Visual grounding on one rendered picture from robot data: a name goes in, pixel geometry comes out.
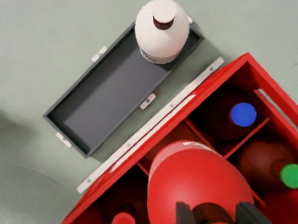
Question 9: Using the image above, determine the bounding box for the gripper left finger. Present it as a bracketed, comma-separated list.
[175, 202, 197, 224]

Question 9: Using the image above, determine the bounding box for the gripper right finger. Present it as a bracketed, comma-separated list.
[235, 201, 273, 224]

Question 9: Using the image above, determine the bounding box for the dark grey rectangular tray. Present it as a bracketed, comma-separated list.
[43, 20, 205, 158]

